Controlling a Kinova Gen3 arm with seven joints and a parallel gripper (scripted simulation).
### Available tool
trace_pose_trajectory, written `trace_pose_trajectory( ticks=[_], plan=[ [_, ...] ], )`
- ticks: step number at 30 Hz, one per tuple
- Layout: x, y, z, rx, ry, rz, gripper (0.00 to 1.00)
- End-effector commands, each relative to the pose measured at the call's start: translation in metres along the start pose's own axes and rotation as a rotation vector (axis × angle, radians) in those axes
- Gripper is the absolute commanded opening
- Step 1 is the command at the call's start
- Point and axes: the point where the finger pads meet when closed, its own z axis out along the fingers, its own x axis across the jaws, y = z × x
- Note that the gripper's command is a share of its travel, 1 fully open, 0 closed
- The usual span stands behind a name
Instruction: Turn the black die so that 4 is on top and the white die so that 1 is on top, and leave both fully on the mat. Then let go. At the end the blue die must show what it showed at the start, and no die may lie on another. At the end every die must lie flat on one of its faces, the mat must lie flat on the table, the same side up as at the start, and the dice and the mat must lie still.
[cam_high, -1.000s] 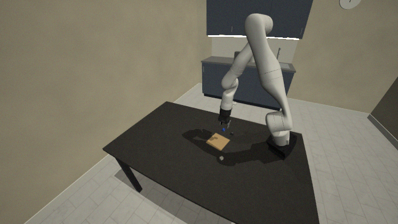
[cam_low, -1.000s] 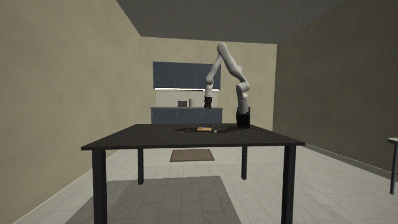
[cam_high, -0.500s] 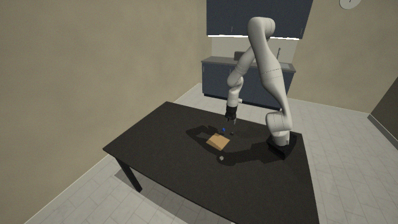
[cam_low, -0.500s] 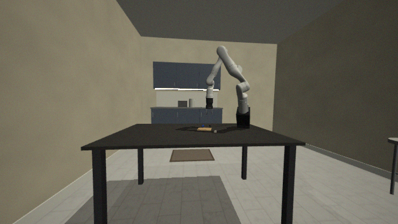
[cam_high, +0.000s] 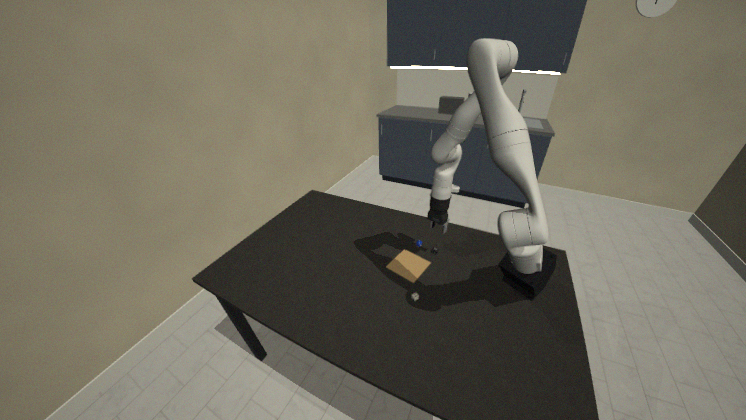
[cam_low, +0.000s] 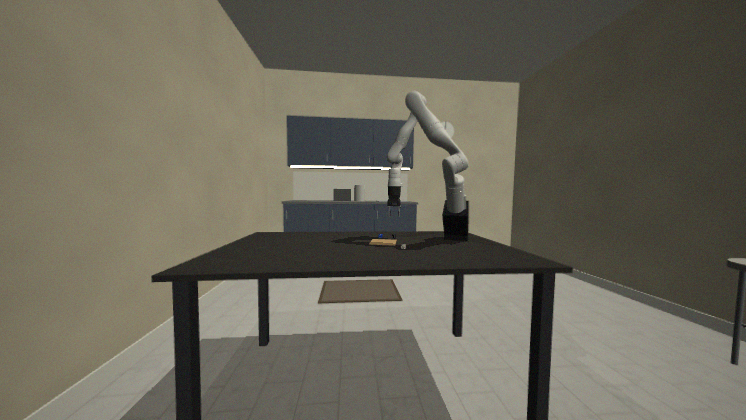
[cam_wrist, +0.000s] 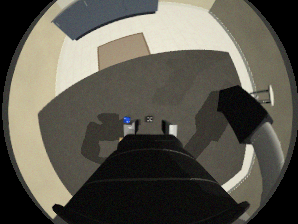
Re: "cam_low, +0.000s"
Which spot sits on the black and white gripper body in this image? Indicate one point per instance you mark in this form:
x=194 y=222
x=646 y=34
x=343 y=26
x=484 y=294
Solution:
x=394 y=191

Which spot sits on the tan square mat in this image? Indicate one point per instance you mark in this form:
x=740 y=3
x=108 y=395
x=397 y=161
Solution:
x=383 y=242

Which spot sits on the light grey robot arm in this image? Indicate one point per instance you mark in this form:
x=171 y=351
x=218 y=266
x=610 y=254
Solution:
x=436 y=133

